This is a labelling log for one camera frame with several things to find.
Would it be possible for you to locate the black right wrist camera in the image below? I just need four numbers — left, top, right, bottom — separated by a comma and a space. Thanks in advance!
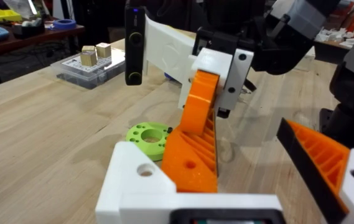
124, 5, 147, 86

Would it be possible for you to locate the heap of white printed parts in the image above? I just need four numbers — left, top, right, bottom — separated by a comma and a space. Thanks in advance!
314, 27, 354, 49

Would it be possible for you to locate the black box with small items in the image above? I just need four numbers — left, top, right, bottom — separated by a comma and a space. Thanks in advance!
11, 17, 45, 40

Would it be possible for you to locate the bare white left gripper left finger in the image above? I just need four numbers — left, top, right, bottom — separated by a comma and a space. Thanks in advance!
95, 141, 177, 224

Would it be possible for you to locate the brown side table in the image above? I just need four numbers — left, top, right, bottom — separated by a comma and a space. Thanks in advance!
0, 24, 86, 60

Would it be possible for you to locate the blue tape roll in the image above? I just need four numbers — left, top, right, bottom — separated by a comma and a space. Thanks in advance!
51, 19, 78, 31

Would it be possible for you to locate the white orange left gripper right finger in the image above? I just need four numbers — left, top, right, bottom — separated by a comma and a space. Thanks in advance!
276, 118, 354, 224

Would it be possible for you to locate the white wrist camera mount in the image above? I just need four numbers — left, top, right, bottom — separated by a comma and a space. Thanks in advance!
144, 14, 198, 110

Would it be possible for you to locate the orange ribbed wedge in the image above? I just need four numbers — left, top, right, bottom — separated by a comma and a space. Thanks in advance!
161, 108, 220, 194

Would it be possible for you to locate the clear box with wooden cubes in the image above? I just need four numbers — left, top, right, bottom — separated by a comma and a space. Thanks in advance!
50, 42, 126, 90

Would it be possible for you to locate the green disc with holes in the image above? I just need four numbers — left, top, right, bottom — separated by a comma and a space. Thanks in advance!
126, 121, 174, 162

